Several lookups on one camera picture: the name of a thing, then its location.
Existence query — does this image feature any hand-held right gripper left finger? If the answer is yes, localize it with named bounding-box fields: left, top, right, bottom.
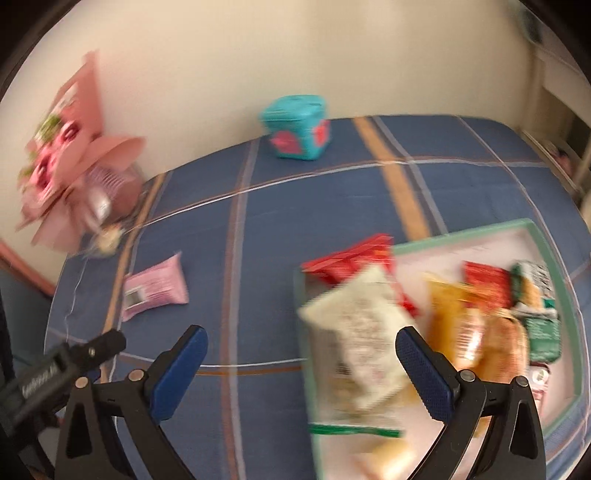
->
left=54, top=324, right=209, bottom=480

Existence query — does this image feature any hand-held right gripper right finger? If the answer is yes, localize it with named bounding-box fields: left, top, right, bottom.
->
left=396, top=326, right=548, bottom=480

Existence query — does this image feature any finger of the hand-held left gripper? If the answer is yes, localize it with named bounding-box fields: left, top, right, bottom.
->
left=85, top=329, right=127, bottom=367

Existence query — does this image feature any yellow cake packet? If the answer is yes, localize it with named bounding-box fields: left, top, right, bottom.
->
left=422, top=272, right=485, bottom=370

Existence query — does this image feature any white snack packet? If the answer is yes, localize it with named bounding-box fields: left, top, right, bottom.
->
left=298, top=265, right=419, bottom=411

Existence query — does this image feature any pink snack packet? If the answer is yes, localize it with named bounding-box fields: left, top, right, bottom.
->
left=119, top=251, right=190, bottom=323

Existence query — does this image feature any beige bread packet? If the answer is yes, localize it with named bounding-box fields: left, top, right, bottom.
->
left=475, top=309, right=532, bottom=384

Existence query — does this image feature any clear rice cracker packet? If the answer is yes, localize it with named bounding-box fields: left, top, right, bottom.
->
left=309, top=378, right=416, bottom=439

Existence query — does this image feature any pale yellow small packet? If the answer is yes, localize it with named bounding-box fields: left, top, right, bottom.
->
left=355, top=436, right=416, bottom=480

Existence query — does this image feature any red patterned snack packet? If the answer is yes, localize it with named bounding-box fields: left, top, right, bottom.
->
left=462, top=261, right=515, bottom=310

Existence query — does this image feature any dark red biscuit packet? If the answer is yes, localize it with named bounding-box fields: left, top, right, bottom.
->
left=529, top=362, right=552, bottom=411

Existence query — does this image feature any green snack packet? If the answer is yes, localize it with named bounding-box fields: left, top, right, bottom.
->
left=510, top=261, right=563, bottom=363

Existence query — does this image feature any red flower print packet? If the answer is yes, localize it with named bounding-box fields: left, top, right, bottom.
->
left=300, top=233, right=421, bottom=319

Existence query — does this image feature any white tray with teal rim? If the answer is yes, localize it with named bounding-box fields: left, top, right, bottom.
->
left=293, top=219, right=585, bottom=480

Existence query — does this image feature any small clear candy packet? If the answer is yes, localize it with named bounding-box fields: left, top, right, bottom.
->
left=90, top=226, right=125, bottom=257

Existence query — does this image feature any pink rose bouquet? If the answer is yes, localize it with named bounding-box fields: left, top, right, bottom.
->
left=14, top=51, right=148, bottom=254

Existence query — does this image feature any blue plaid tablecloth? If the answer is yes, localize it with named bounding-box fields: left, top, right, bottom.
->
left=44, top=115, right=591, bottom=480

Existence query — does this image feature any teal toy box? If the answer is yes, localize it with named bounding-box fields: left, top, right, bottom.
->
left=261, top=95, right=332, bottom=161

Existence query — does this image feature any white chair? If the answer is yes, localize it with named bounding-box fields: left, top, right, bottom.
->
left=522, top=37, right=591, bottom=199

